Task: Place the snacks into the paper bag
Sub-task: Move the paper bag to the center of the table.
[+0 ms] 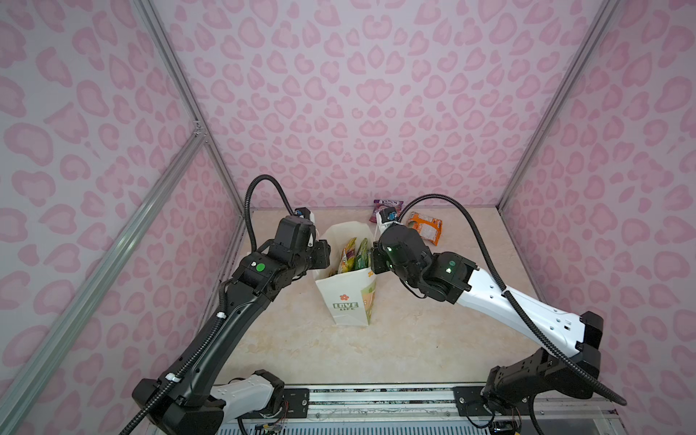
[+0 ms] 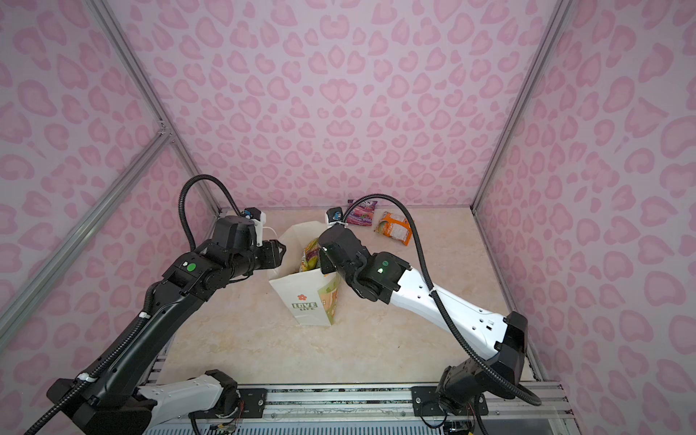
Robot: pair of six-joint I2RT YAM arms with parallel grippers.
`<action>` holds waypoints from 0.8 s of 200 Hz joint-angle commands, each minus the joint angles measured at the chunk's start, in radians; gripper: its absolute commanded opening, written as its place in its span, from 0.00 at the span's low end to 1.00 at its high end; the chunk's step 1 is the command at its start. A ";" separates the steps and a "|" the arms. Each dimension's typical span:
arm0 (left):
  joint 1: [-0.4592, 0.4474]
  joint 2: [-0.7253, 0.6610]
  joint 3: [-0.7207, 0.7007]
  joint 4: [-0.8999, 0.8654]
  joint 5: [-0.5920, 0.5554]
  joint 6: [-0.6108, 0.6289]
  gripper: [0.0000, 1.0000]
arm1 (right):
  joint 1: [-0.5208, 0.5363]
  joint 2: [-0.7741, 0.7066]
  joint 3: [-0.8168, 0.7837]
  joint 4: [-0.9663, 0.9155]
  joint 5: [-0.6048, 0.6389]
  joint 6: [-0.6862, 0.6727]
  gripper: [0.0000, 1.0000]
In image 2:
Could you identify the orange candy bag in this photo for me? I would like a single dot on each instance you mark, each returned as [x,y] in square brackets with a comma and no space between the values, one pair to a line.
[310,259]
[396,227]

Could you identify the aluminium diagonal frame bar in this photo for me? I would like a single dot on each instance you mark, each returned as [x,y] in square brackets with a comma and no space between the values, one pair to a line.
[35,289]

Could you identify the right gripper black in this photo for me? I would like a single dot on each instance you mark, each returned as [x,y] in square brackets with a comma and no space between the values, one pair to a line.
[326,239]

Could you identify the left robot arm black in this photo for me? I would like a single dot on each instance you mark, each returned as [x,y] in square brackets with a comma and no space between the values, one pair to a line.
[104,399]

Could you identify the white paper bag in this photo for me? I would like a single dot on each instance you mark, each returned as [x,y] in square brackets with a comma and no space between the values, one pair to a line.
[311,297]

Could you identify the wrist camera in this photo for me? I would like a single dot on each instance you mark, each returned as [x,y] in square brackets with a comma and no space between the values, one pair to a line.
[334,216]
[258,219]

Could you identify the aluminium corner frame post right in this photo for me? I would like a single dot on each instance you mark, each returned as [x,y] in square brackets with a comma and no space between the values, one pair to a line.
[557,24]

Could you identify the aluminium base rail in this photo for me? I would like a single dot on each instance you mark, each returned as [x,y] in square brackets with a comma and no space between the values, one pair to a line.
[380,409]

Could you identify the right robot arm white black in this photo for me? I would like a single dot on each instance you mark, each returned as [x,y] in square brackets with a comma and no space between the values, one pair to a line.
[495,344]

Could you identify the aluminium corner frame post left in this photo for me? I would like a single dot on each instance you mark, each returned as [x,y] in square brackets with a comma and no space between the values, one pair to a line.
[114,33]

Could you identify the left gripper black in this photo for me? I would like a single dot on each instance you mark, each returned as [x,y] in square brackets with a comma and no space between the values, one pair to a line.
[274,254]

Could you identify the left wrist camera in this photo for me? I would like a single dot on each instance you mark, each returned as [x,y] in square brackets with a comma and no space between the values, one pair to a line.
[258,219]

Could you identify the purple candy bag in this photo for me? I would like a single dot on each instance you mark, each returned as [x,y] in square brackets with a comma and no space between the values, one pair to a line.
[363,214]

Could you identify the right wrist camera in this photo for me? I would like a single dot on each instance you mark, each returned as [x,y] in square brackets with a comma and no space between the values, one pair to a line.
[334,216]

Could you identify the aluminium corner frame post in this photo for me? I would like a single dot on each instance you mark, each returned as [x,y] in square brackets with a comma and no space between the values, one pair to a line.
[557,24]
[114,33]

